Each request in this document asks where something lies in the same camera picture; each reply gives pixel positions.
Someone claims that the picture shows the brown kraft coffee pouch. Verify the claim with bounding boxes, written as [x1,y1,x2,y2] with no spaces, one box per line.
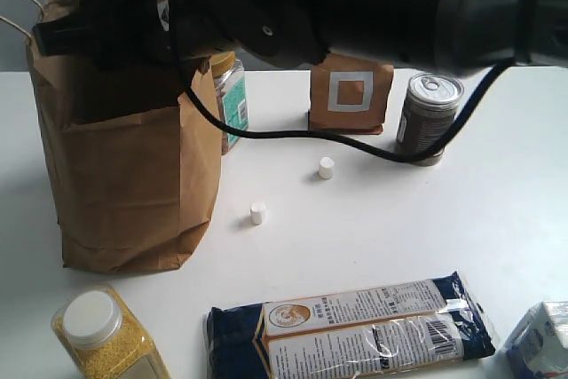
[308,53,394,135]

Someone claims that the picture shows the brown paper bag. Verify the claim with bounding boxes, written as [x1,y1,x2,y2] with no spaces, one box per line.
[0,0,223,275]

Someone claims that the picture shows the small white cylinder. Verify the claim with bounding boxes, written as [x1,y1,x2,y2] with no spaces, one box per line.
[318,156,335,179]
[249,201,267,225]

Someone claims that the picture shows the clear jar teal label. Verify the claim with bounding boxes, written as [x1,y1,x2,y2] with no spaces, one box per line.
[209,51,249,130]

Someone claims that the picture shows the blue noodle package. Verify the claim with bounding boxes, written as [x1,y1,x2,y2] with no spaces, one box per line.
[206,272,496,378]

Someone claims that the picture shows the yellow millet bottle white cap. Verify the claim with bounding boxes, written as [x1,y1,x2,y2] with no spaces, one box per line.
[51,284,170,379]

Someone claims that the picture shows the black cable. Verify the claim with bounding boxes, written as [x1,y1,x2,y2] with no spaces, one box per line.
[168,0,518,164]

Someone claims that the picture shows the clear canister brown grains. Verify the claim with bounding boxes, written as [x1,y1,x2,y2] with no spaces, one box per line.
[396,73,463,154]

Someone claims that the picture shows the white blue tissue pack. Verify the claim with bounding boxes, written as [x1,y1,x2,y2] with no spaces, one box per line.
[504,301,567,379]

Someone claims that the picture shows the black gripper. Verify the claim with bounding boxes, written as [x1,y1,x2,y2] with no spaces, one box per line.
[32,0,328,68]

